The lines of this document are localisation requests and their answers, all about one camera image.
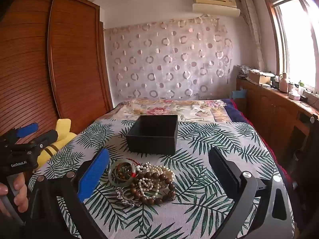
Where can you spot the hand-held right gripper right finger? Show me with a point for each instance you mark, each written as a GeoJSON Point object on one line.
{"type": "Point", "coordinates": [228, 173]}

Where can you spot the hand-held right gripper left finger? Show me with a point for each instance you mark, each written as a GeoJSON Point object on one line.
{"type": "Point", "coordinates": [93, 176]}

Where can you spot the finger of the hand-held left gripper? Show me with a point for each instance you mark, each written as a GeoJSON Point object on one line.
{"type": "Point", "coordinates": [46, 137]}
{"type": "Point", "coordinates": [27, 130]}

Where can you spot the pale green jade bangle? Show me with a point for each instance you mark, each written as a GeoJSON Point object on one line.
{"type": "Point", "coordinates": [111, 176]}

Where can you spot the black square box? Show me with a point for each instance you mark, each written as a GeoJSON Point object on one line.
{"type": "Point", "coordinates": [152, 135]}

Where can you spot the person's left hand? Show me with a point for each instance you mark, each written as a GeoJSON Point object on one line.
{"type": "Point", "coordinates": [19, 188]}

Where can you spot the yellow plush toy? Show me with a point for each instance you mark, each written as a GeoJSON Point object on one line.
{"type": "Point", "coordinates": [63, 132]}

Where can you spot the leaf print cloth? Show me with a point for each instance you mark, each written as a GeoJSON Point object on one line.
{"type": "Point", "coordinates": [194, 204]}

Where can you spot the navy blanket with red edge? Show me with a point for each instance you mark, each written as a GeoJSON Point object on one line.
{"type": "Point", "coordinates": [235, 112]}

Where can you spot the floral blanket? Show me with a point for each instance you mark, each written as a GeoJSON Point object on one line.
{"type": "Point", "coordinates": [194, 110]}

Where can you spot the long wooden cabinet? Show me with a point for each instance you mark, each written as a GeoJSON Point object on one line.
{"type": "Point", "coordinates": [269, 109]}

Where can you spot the brown wooden wardrobe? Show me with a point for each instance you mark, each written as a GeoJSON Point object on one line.
{"type": "Point", "coordinates": [74, 67]}

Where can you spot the blue paper piece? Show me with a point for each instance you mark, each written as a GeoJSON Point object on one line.
{"type": "Point", "coordinates": [238, 94]}

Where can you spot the dark chair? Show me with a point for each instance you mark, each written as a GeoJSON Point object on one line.
{"type": "Point", "coordinates": [305, 142]}

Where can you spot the cardboard box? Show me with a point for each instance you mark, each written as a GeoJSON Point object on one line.
{"type": "Point", "coordinates": [259, 77]}

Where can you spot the white tissue pack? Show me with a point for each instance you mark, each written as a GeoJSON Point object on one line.
{"type": "Point", "coordinates": [294, 95]}

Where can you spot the patterned cloth bag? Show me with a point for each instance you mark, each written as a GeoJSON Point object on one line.
{"type": "Point", "coordinates": [245, 69]}

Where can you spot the green capped bottle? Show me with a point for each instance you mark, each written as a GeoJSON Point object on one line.
{"type": "Point", "coordinates": [301, 88]}

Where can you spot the pale side curtain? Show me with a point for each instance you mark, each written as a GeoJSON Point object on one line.
{"type": "Point", "coordinates": [253, 32]}

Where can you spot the window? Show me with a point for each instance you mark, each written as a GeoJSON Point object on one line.
{"type": "Point", "coordinates": [296, 37]}

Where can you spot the circle pattern wall curtain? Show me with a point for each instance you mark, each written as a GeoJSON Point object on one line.
{"type": "Point", "coordinates": [169, 59]}

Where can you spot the wall air conditioner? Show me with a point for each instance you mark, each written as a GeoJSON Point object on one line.
{"type": "Point", "coordinates": [215, 5]}

